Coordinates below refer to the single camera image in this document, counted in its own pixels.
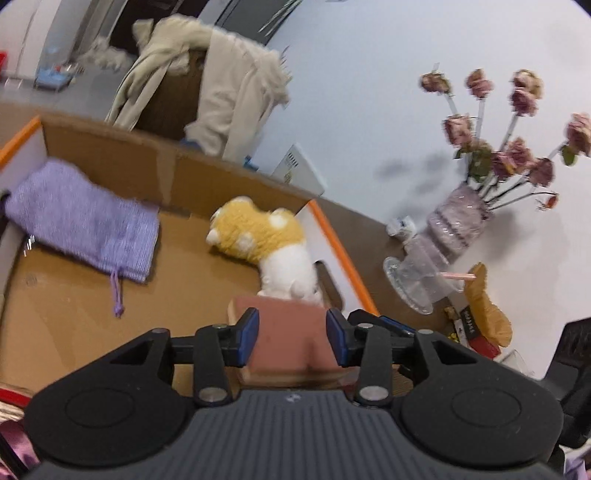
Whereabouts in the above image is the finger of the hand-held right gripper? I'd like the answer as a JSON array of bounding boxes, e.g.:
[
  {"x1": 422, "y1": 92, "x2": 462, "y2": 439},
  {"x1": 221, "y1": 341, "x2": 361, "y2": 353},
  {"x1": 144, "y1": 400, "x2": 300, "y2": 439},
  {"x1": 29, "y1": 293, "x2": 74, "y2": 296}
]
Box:
[{"x1": 347, "y1": 309, "x2": 416, "y2": 337}]

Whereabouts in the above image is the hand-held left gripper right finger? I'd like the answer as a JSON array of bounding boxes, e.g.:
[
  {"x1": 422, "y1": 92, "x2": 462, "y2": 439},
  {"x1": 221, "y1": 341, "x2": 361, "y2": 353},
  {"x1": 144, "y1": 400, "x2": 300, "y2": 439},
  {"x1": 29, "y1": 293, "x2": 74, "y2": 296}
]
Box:
[{"x1": 325, "y1": 308, "x2": 485, "y2": 407}]

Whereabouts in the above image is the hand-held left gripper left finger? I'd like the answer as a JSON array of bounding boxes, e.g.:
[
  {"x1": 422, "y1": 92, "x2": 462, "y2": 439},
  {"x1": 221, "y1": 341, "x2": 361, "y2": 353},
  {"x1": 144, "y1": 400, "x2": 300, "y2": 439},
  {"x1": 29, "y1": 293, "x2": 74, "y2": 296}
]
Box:
[{"x1": 108, "y1": 307, "x2": 260, "y2": 407}]

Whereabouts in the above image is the pink sponge block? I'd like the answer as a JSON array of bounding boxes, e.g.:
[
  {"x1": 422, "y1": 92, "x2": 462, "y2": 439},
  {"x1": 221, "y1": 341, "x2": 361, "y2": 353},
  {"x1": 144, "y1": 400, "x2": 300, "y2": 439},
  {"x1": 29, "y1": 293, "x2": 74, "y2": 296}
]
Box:
[{"x1": 227, "y1": 295, "x2": 365, "y2": 388}]

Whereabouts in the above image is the cardboard box with orange rim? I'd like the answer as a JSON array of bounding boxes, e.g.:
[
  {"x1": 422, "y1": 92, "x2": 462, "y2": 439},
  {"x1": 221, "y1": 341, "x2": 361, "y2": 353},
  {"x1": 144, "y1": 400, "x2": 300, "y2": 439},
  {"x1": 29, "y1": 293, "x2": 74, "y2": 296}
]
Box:
[{"x1": 0, "y1": 113, "x2": 379, "y2": 407}]

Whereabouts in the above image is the clear glass cup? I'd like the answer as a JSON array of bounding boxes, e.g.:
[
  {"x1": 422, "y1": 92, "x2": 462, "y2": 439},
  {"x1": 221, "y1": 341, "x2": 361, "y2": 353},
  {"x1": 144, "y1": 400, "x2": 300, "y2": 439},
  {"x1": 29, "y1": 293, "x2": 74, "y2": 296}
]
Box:
[{"x1": 382, "y1": 240, "x2": 465, "y2": 315}]

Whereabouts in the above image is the person's purple clothing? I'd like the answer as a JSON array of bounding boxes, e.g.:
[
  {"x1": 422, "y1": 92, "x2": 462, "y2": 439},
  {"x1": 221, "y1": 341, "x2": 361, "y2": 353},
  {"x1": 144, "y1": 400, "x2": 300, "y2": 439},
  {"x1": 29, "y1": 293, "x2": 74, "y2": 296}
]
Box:
[{"x1": 561, "y1": 445, "x2": 591, "y2": 480}]

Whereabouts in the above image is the red box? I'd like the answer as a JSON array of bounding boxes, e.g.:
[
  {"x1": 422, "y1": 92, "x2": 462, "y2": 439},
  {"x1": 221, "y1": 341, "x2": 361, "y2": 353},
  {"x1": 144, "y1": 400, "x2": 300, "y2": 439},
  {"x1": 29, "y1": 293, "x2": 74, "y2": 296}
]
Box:
[{"x1": 466, "y1": 335, "x2": 502, "y2": 361}]

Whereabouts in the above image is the yellow and white plush toy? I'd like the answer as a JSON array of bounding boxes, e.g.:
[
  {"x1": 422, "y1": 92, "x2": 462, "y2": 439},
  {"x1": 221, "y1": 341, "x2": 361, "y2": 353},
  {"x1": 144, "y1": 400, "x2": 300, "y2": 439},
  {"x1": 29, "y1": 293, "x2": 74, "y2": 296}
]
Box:
[{"x1": 205, "y1": 196, "x2": 324, "y2": 305}]

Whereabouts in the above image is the purple glass vase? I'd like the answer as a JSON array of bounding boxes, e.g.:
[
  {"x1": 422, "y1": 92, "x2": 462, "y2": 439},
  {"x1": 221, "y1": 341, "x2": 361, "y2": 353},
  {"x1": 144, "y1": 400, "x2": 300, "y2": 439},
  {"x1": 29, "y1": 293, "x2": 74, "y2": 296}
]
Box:
[{"x1": 406, "y1": 182, "x2": 490, "y2": 278}]

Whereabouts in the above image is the white flat box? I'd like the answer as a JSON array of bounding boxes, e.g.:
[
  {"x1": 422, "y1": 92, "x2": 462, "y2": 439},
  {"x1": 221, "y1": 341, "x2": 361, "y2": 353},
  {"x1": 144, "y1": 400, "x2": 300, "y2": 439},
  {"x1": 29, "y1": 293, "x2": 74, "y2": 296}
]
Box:
[{"x1": 270, "y1": 143, "x2": 328, "y2": 199}]

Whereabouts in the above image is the purple knit pouch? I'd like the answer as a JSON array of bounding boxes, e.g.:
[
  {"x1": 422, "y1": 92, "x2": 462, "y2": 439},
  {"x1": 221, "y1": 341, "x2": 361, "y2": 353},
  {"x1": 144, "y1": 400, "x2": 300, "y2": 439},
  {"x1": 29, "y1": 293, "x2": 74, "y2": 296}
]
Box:
[{"x1": 4, "y1": 159, "x2": 161, "y2": 319}]

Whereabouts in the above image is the bunch of dried roses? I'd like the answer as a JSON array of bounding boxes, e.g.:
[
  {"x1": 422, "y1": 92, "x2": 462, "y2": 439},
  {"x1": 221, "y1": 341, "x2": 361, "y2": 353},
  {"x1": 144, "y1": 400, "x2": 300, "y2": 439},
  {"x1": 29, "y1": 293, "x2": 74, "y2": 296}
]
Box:
[{"x1": 418, "y1": 68, "x2": 591, "y2": 213}]

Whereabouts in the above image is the beige coat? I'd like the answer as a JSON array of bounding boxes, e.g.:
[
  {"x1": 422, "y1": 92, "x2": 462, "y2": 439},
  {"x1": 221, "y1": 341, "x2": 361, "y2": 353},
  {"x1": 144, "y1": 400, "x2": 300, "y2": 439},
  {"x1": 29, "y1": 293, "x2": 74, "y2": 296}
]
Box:
[{"x1": 105, "y1": 14, "x2": 293, "y2": 160}]

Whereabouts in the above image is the brown chair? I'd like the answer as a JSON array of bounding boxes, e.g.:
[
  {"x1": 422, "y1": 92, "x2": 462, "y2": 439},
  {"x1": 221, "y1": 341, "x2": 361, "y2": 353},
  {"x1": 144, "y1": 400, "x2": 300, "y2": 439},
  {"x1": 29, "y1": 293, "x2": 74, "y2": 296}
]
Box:
[{"x1": 134, "y1": 48, "x2": 208, "y2": 141}]

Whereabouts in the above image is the white fluffy dog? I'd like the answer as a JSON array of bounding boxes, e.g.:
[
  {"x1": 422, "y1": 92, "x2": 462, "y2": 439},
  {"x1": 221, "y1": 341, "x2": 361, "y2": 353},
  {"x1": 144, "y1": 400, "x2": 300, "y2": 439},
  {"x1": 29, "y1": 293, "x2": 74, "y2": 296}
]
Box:
[{"x1": 78, "y1": 36, "x2": 130, "y2": 71}]

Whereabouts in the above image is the blue tray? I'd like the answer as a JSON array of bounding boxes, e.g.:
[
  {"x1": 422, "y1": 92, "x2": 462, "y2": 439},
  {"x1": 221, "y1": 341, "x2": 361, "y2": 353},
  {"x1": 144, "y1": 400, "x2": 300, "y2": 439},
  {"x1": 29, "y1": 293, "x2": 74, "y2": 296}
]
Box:
[{"x1": 34, "y1": 65, "x2": 78, "y2": 90}]

